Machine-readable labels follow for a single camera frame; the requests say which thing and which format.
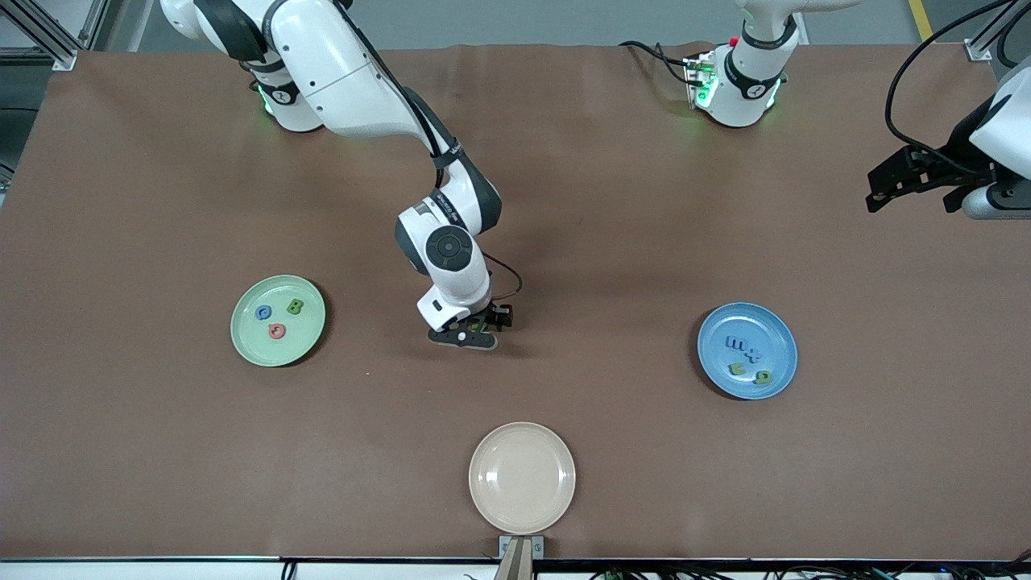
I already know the beige plate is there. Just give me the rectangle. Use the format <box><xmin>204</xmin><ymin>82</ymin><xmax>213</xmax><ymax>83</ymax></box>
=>
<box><xmin>468</xmin><ymin>421</ymin><xmax>578</xmax><ymax>536</ymax></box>

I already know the light green plate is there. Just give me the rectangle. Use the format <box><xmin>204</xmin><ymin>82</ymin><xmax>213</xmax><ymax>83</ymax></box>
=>
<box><xmin>230</xmin><ymin>275</ymin><xmax>327</xmax><ymax>369</ymax></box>

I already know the blue plate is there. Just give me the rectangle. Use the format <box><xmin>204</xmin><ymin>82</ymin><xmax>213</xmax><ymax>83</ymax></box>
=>
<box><xmin>698</xmin><ymin>303</ymin><xmax>799</xmax><ymax>401</ymax></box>

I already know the brown table cover mat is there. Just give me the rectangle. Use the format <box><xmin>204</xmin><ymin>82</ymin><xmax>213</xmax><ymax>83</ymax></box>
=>
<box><xmin>0</xmin><ymin>40</ymin><xmax>1031</xmax><ymax>562</ymax></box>

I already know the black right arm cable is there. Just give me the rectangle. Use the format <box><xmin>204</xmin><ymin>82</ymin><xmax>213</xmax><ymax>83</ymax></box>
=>
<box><xmin>334</xmin><ymin>0</ymin><xmax>523</xmax><ymax>305</ymax></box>

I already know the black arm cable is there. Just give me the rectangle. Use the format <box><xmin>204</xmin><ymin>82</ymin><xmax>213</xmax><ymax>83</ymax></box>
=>
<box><xmin>334</xmin><ymin>0</ymin><xmax>523</xmax><ymax>305</ymax></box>
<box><xmin>884</xmin><ymin>0</ymin><xmax>1031</xmax><ymax>174</ymax></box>

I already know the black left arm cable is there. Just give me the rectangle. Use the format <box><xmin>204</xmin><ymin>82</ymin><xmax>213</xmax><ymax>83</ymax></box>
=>
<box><xmin>884</xmin><ymin>0</ymin><xmax>1031</xmax><ymax>174</ymax></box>

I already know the aluminium frame post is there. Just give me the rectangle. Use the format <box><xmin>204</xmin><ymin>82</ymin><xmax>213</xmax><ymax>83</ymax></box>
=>
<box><xmin>0</xmin><ymin>0</ymin><xmax>110</xmax><ymax>72</ymax></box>
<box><xmin>964</xmin><ymin>0</ymin><xmax>1031</xmax><ymax>62</ymax></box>

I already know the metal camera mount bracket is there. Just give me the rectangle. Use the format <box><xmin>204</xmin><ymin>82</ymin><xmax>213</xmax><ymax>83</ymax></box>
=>
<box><xmin>496</xmin><ymin>535</ymin><xmax>545</xmax><ymax>580</ymax></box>

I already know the black base cable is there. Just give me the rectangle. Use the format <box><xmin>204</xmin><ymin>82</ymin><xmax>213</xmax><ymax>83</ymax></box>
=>
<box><xmin>619</xmin><ymin>40</ymin><xmax>695</xmax><ymax>85</ymax></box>

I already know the black floor cable bundle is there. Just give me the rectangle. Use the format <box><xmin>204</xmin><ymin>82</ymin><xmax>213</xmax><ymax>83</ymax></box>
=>
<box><xmin>588</xmin><ymin>564</ymin><xmax>1031</xmax><ymax>580</ymax></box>

